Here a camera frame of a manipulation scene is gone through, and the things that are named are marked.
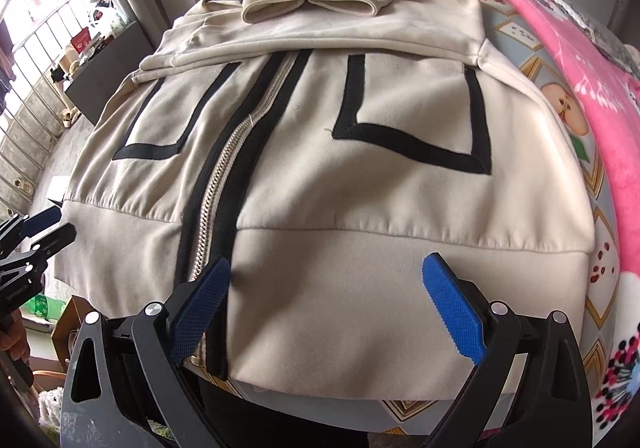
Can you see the metal window railing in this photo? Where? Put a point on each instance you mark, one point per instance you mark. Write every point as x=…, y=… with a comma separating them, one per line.
x=25, y=118

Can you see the green plastic bottle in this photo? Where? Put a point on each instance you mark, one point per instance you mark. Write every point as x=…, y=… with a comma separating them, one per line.
x=42, y=307

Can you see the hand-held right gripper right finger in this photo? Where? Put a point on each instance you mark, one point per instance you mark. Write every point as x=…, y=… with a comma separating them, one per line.
x=452, y=313

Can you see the beige jacket with black trim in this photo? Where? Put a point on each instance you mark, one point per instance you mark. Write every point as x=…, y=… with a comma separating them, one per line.
x=375, y=178

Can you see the pink flowered blanket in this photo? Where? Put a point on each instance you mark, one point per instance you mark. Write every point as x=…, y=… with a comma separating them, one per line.
x=590, y=78

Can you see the black cabinet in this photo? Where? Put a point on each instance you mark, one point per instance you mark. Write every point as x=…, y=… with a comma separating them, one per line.
x=115, y=68

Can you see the white and green fluffy cloth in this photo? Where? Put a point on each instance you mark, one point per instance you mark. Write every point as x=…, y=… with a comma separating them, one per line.
x=50, y=418

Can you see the beige sandal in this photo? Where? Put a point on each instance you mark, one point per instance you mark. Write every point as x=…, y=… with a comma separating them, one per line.
x=70, y=118

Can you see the person's left hand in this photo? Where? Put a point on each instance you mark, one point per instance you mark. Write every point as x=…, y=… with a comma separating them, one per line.
x=15, y=343

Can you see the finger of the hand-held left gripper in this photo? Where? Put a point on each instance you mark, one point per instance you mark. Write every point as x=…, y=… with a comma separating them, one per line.
x=42, y=220
x=57, y=238

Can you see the white printed plastic bag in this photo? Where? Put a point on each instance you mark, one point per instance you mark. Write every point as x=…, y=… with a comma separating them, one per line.
x=107, y=18

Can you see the grey lace-trimmed cushion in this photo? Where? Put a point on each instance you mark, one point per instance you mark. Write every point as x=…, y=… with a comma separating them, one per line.
x=595, y=23

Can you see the fruit-print tablecloth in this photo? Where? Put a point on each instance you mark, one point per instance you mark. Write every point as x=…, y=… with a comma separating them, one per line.
x=565, y=103

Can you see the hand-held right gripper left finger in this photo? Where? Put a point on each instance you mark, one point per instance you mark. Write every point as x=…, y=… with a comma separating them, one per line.
x=200, y=313

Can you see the red box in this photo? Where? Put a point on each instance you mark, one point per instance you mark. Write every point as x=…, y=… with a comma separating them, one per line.
x=81, y=40

